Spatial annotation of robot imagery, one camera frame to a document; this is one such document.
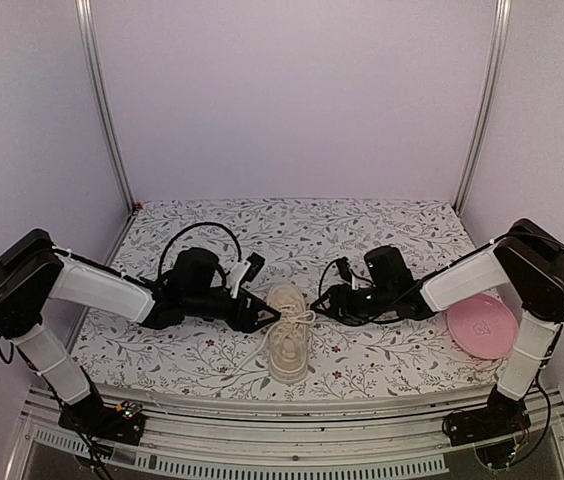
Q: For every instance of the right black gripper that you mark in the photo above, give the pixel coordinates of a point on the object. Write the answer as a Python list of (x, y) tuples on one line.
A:
[(345, 305)]

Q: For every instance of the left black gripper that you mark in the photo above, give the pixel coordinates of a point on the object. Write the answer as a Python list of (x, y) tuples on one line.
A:
[(245, 325)]

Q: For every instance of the cream white sneaker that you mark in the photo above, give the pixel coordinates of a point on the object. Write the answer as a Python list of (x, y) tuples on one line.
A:
[(287, 341)]

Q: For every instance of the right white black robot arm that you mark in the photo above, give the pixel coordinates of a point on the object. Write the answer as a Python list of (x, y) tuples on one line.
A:
[(526, 258)]

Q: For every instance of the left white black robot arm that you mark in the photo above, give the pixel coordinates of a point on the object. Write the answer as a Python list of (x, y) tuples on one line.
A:
[(35, 270)]

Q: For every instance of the floral patterned table mat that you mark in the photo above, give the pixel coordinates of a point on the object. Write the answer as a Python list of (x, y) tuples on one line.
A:
[(299, 239)]

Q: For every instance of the pink round plate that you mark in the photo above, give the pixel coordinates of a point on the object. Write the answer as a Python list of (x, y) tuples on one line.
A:
[(483, 327)]

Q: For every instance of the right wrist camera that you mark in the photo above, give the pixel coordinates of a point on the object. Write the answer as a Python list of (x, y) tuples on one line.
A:
[(346, 273)]

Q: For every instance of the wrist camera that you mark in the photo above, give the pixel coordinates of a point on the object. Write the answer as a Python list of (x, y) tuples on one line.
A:
[(346, 273), (243, 271)]

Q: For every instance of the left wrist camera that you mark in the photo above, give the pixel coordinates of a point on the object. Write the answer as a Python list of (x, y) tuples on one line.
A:
[(243, 271)]

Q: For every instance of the aluminium front rail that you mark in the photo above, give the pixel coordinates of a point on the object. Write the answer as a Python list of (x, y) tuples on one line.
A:
[(381, 438)]

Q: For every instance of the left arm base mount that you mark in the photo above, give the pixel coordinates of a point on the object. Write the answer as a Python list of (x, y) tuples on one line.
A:
[(92, 418)]

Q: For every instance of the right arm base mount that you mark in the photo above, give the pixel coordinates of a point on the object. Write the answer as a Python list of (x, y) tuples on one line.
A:
[(499, 417)]

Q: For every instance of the right aluminium frame post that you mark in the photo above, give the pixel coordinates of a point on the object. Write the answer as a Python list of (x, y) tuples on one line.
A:
[(494, 63)]

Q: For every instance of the aluminium frame post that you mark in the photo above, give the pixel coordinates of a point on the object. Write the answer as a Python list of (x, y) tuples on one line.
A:
[(88, 36), (494, 63)]

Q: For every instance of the left aluminium frame post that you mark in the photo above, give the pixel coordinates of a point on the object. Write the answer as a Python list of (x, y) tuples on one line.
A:
[(88, 36)]

